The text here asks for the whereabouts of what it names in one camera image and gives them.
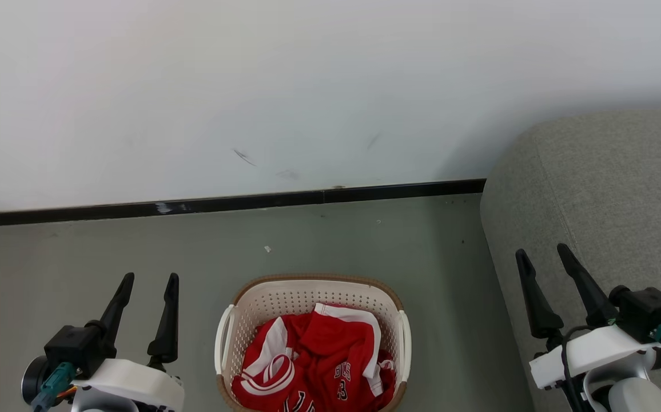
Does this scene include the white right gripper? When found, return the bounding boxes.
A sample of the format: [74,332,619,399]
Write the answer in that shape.
[516,243,661,390]

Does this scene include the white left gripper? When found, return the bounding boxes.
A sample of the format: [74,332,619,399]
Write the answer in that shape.
[70,272,185,412]

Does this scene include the red white basketball shorts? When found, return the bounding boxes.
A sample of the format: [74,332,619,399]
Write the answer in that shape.
[296,303,398,412]

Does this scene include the cream perforated laundry basket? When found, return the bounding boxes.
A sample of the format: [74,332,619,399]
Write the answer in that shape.
[214,274,412,412]

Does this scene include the grey fabric sofa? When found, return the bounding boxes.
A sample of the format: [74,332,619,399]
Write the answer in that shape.
[480,109,661,412]

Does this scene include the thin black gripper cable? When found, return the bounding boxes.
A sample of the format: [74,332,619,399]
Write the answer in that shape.
[559,324,598,412]

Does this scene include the black wall baseboard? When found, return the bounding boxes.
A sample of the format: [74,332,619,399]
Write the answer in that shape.
[0,179,487,229]

